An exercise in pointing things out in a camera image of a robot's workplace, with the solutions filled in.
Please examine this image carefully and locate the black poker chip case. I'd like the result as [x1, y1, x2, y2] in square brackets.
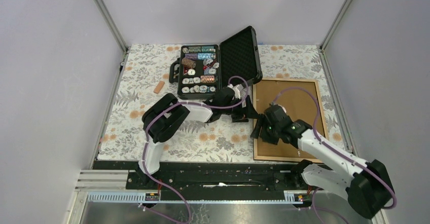
[169, 26, 263, 100]

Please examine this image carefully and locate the wooden picture frame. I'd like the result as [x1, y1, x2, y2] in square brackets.
[249, 78, 329, 164]

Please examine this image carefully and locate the floral tablecloth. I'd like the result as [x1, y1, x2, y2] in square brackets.
[96, 44, 345, 163]

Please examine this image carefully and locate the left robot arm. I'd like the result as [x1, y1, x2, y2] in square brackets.
[137, 85, 259, 189]

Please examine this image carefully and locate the brown poker chip stack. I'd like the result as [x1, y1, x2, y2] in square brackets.
[181, 58, 196, 69]

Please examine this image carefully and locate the wooden block left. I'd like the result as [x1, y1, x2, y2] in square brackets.
[153, 81, 165, 94]

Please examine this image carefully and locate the orange poker chip stack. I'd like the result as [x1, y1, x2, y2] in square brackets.
[200, 75, 216, 84]

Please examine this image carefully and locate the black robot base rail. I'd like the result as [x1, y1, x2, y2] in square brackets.
[126, 160, 325, 203]

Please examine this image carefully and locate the brown frame backing board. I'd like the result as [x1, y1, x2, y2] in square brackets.
[253, 78, 328, 163]

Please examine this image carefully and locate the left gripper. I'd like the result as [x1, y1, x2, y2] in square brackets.
[220, 95, 258, 122]

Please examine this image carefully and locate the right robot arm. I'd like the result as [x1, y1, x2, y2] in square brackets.
[251, 103, 398, 219]

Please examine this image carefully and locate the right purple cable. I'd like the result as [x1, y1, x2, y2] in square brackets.
[272, 87, 398, 224]

